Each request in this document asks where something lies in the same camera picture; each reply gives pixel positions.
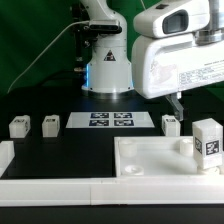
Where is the white cable left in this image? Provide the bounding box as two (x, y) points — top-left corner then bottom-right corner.
(6, 20), (91, 94)

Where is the white front obstacle bar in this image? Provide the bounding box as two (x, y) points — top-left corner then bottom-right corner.
(0, 175), (224, 207)

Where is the white square tabletop part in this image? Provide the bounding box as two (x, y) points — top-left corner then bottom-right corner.
(114, 136), (224, 177)

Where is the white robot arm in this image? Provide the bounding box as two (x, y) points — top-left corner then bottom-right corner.
(80, 0), (224, 120)

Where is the white sheet with markers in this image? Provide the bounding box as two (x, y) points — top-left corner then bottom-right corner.
(66, 112), (154, 128)

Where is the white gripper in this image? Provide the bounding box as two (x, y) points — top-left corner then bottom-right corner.
(132, 34), (224, 121)

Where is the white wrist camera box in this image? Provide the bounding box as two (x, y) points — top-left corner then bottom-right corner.
(133, 0), (210, 39)

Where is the white left obstacle block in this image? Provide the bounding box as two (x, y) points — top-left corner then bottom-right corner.
(0, 141), (15, 177)

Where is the black post behind robot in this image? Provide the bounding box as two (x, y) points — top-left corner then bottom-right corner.
(70, 3), (85, 73)

